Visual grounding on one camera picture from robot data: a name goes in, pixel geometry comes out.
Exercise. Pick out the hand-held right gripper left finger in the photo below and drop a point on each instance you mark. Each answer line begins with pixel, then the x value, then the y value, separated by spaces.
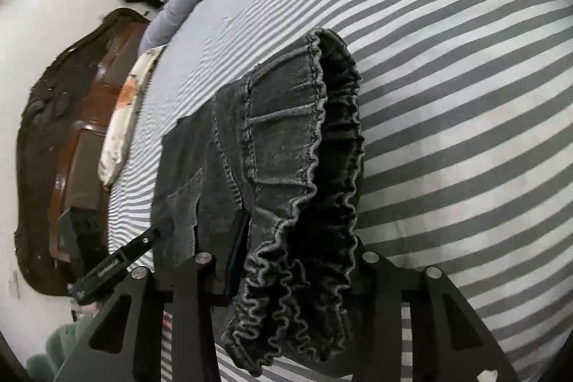
pixel 236 256

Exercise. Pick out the dark grey denim pants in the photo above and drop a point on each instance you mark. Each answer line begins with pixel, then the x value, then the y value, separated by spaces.
pixel 277 149

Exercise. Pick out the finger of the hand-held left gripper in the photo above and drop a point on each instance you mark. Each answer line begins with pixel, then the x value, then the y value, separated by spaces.
pixel 145 239

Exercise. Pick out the carved dark wooden headboard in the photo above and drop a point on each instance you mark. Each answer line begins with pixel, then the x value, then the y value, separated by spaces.
pixel 49 140

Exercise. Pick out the person's left forearm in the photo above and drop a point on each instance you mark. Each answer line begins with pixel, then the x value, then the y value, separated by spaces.
pixel 58 346

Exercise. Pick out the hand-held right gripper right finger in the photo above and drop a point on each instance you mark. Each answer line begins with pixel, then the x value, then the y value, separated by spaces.
pixel 385 319

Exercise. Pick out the grey white striped bed sheet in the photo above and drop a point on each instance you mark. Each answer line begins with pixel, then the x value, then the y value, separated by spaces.
pixel 447 95

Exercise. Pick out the cream floral pillow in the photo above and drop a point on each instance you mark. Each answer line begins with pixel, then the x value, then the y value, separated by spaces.
pixel 123 118

